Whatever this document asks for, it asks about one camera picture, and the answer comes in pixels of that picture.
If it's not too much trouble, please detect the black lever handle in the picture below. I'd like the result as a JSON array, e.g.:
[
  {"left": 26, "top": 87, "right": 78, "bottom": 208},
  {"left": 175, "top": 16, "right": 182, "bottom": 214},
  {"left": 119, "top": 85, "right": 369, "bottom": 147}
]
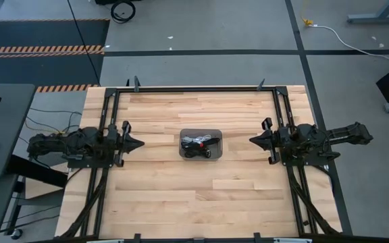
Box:
[{"left": 317, "top": 151, "right": 342, "bottom": 162}]

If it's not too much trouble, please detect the grey metal desk leg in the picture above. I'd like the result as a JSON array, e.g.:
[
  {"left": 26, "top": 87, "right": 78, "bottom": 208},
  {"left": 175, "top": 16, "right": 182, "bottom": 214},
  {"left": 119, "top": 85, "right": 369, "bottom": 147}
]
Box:
[{"left": 346, "top": 0, "right": 389, "bottom": 25}]

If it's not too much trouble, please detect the translucent grey plastic bin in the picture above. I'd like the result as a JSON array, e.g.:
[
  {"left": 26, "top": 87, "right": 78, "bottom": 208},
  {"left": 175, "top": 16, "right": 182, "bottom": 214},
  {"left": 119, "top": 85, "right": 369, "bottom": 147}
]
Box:
[{"left": 178, "top": 128, "right": 224, "bottom": 161}]

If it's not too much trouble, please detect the black coiled floor cable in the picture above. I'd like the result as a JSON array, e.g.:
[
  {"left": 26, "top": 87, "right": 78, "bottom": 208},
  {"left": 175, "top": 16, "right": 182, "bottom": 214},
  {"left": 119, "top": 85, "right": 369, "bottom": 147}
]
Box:
[{"left": 110, "top": 0, "right": 136, "bottom": 24}]

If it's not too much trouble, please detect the black aluminium table frame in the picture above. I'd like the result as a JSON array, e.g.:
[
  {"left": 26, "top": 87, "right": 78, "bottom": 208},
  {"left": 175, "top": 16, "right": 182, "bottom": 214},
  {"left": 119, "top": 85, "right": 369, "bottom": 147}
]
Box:
[{"left": 59, "top": 86, "right": 344, "bottom": 243}]

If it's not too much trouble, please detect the white floor cable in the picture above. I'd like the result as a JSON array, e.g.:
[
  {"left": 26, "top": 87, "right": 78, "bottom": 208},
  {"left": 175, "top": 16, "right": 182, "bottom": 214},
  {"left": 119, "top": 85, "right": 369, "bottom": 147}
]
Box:
[{"left": 311, "top": 24, "right": 389, "bottom": 70}]

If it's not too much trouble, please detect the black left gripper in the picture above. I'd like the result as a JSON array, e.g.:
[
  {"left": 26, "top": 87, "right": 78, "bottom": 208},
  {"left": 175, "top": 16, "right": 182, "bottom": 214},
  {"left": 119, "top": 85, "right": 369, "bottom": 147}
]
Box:
[{"left": 106, "top": 120, "right": 145, "bottom": 168}]

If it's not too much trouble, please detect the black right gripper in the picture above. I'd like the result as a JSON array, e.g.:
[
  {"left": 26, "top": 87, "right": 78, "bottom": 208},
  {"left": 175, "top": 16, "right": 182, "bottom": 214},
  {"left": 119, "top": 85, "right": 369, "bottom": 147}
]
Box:
[{"left": 249, "top": 117, "right": 292, "bottom": 166}]

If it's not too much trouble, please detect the black box beside table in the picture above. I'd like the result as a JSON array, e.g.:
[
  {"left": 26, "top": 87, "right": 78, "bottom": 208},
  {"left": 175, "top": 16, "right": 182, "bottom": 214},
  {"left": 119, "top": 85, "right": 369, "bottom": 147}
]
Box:
[{"left": 0, "top": 18, "right": 111, "bottom": 94}]

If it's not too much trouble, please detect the black desk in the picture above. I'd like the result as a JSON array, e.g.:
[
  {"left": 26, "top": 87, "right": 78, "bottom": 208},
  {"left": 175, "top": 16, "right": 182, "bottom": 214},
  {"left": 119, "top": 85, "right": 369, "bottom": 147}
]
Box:
[{"left": 0, "top": 83, "right": 36, "bottom": 179}]

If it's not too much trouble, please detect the white USB-C cable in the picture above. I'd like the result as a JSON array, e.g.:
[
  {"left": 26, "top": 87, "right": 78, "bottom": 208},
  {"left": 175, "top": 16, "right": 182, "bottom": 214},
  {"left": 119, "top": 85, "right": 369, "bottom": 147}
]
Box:
[{"left": 182, "top": 134, "right": 204, "bottom": 144}]

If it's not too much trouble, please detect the thin black floor cable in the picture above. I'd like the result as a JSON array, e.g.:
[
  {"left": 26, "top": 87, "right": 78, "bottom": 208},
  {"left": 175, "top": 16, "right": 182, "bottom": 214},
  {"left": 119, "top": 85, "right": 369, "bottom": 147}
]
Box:
[{"left": 66, "top": 0, "right": 101, "bottom": 86}]

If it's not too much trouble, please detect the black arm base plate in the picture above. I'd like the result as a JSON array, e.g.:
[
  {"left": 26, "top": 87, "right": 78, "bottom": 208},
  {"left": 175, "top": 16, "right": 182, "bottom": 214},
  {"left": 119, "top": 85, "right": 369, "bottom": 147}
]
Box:
[
  {"left": 278, "top": 139, "right": 331, "bottom": 167},
  {"left": 66, "top": 141, "right": 117, "bottom": 169}
]

